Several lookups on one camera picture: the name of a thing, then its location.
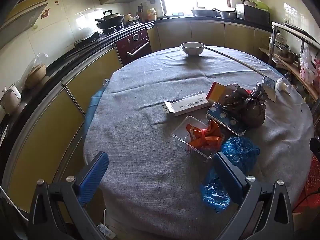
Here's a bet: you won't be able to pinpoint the blue crumpled plastic bag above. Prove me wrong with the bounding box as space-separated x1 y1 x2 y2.
200 167 232 214
221 136 260 172

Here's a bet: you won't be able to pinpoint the small white and blue box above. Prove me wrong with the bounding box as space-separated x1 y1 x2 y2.
262 76 277 103

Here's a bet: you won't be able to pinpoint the black crumpled plastic bag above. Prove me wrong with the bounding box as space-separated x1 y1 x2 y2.
240 81 268 128

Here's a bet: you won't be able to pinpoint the yellow lower kitchen cabinets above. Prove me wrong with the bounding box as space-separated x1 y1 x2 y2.
0 17 273 230

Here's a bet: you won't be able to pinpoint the orange crumpled wrapper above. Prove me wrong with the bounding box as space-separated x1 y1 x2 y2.
187 120 224 149

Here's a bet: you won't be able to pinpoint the steel pot with lid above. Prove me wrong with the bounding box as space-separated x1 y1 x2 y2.
277 44 299 64

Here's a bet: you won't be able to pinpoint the red mesh basket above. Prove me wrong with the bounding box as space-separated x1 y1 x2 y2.
294 155 320 213

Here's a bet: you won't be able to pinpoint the yellow upper cabinet with picture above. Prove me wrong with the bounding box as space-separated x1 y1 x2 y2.
0 0 48 34

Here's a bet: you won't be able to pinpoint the black gas stove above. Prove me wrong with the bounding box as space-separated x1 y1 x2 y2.
74 21 140 49

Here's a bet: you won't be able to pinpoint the dark red built-in oven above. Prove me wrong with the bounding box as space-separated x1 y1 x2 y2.
114 28 152 66

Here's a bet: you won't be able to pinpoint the long white medicine box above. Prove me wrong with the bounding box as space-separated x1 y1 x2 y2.
164 92 210 117

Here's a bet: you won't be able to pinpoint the long thin wooden stick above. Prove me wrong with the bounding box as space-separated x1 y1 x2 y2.
204 46 269 77

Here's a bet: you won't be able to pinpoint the metal storage rack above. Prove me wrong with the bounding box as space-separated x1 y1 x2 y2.
259 21 320 110

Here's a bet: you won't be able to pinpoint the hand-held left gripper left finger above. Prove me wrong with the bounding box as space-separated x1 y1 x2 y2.
28 151 118 240

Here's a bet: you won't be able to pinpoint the brown crumpled plastic bag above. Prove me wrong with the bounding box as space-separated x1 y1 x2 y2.
219 84 250 117

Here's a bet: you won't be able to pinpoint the black wok with lid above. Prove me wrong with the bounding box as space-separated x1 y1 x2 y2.
94 10 125 30

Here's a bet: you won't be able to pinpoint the black flat induction cooker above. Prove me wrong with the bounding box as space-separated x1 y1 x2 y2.
285 23 320 43

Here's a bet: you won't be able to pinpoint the small white rice cooker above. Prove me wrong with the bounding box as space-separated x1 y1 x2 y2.
0 83 22 115

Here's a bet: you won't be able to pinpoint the white and pink plastic bag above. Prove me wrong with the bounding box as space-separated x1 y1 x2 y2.
299 47 318 85

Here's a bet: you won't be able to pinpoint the black and white microwave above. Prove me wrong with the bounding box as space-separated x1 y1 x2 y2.
236 3 271 26

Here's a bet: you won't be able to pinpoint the white ceramic bowl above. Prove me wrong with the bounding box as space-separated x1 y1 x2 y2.
181 42 205 57

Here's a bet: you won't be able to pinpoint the green plastic basket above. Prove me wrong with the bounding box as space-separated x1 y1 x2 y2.
250 0 270 12

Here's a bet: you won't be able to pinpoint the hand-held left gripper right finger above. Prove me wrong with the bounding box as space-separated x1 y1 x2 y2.
212 151 294 240

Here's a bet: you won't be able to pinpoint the blue table cover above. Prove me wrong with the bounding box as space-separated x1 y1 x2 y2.
84 87 105 135

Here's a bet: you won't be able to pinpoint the pile of small dishes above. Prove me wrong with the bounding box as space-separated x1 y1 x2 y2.
124 13 141 26

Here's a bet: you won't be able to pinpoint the red and yellow medicine box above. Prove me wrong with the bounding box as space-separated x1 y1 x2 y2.
205 81 229 104

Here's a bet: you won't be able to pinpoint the clay pot in plastic bag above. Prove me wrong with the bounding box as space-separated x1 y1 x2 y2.
25 52 49 89

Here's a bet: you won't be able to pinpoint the large metal basin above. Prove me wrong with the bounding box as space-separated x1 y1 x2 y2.
191 9 218 17

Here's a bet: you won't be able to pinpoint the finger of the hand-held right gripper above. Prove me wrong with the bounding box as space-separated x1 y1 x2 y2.
309 137 320 158

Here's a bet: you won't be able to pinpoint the white power strip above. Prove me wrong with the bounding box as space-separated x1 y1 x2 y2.
96 222 117 239

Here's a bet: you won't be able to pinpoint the clear plastic tray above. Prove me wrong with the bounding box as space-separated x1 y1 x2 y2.
172 116 220 162

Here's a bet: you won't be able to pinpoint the white garlic bulb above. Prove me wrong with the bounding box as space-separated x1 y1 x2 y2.
275 77 292 95

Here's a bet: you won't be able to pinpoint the small metal basin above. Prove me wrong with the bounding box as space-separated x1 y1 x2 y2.
219 10 237 19

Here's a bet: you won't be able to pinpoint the blue box with white dots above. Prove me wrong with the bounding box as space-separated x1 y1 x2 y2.
206 102 248 136

